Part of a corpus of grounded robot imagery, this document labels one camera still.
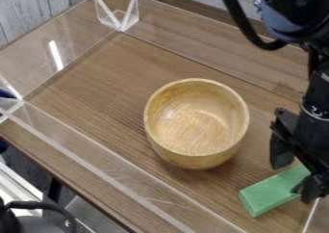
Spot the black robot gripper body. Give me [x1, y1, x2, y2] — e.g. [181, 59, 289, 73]
[269, 96, 329, 180]

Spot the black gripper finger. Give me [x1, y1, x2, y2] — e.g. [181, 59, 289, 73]
[269, 132, 297, 170]
[291, 173, 329, 203]

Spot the green rectangular block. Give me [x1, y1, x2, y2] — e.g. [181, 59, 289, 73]
[239, 165, 311, 218]

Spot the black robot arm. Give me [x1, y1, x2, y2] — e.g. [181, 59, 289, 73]
[222, 0, 329, 202]

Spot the brown wooden bowl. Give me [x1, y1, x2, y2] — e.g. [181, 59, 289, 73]
[144, 78, 251, 170]

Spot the black table leg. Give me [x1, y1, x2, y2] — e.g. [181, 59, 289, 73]
[49, 178, 63, 202]

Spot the blue object at left edge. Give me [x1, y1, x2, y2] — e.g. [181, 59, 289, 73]
[0, 89, 17, 155]

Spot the clear acrylic enclosure wall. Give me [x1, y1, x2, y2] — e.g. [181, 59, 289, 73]
[0, 0, 329, 233]

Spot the grey metal base plate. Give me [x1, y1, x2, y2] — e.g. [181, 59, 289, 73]
[0, 201, 94, 233]

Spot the clear acrylic corner bracket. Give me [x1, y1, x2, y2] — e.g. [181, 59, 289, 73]
[94, 0, 141, 32]

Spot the black cable loop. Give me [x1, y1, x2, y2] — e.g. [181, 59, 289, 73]
[0, 197, 81, 233]

